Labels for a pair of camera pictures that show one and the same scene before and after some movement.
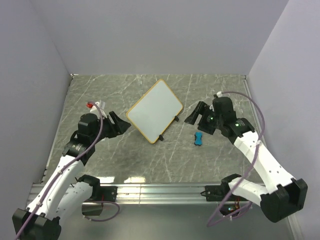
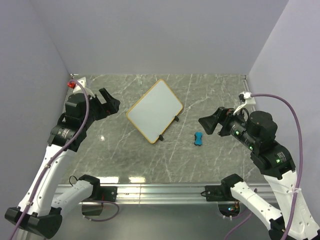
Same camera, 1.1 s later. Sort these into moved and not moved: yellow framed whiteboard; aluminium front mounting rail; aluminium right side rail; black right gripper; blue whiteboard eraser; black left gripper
Moved: black right gripper; black left gripper
Not moved: aluminium right side rail; blue whiteboard eraser; yellow framed whiteboard; aluminium front mounting rail
